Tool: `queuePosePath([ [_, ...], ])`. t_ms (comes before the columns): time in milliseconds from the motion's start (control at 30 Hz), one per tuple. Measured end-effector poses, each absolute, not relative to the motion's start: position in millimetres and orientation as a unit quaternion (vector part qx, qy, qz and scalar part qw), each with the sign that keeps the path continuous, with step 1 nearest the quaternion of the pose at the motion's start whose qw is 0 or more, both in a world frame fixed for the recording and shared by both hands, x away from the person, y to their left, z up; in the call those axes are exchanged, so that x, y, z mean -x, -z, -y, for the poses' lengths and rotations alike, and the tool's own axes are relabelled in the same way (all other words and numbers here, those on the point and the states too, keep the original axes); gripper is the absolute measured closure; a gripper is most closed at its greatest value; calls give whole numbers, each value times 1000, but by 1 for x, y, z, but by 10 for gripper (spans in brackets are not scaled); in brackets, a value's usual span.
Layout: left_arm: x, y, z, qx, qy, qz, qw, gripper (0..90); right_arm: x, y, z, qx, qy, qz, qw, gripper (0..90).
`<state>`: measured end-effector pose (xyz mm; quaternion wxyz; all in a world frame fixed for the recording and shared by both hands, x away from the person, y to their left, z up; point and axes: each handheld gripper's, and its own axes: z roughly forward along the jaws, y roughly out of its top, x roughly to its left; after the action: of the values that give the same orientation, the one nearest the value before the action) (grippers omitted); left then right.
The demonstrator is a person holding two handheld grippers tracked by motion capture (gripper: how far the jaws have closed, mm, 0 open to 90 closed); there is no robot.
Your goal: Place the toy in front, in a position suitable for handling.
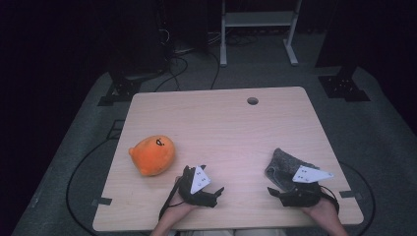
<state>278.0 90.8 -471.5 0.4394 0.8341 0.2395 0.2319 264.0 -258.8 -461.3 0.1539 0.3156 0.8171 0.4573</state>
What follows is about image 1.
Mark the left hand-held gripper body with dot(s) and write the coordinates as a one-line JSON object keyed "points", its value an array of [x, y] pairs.
{"points": [[196, 178]]}

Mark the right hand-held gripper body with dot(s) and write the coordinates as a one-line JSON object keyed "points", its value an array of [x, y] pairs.
{"points": [[308, 175]]}

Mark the orange plush toy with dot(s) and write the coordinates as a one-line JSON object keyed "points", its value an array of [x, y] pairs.
{"points": [[154, 157]]}

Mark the person's left hand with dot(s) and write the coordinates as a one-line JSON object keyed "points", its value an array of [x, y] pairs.
{"points": [[178, 211]]}

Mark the person's right hand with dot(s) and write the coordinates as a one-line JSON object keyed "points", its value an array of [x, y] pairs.
{"points": [[323, 213]]}

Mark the black tape piece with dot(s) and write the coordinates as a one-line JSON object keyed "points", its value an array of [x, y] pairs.
{"points": [[350, 194], [101, 201]]}

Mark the black stand base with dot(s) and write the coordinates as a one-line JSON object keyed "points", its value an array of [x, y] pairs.
{"points": [[342, 87], [123, 88]]}

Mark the black computer tower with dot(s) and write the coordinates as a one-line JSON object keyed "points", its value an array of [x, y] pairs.
{"points": [[190, 26]]}

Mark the white metal table frame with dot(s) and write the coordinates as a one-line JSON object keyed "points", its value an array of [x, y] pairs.
{"points": [[259, 18]]}

